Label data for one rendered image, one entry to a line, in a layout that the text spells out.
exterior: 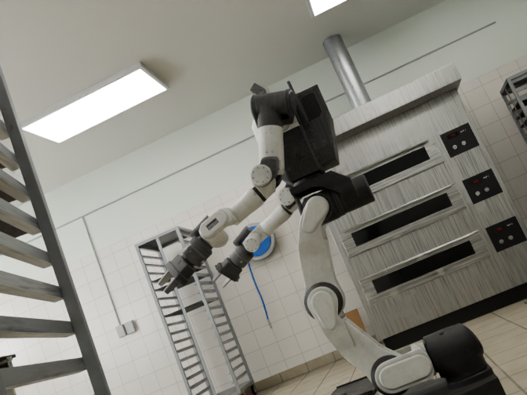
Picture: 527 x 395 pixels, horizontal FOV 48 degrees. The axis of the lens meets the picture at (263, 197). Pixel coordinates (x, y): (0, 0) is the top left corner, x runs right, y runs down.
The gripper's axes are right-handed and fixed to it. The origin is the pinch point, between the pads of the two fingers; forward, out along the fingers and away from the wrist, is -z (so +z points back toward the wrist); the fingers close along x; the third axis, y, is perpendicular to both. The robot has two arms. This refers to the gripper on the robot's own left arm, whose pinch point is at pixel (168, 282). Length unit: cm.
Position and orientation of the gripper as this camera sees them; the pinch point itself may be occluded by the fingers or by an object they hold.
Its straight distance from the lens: 211.4
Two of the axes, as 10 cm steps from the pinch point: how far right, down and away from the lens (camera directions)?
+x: -5.2, -4.0, 7.5
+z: 6.8, -7.3, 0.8
